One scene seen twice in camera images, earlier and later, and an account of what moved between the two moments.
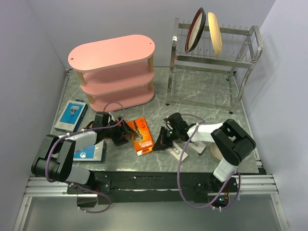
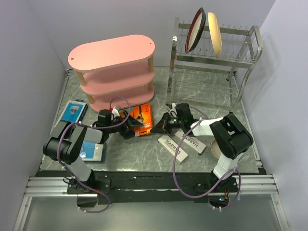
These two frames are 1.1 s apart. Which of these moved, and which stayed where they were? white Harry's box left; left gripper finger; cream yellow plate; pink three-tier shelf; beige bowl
Moved: left gripper finger
Stayed: beige bowl; white Harry's box left; cream yellow plate; pink three-tier shelf
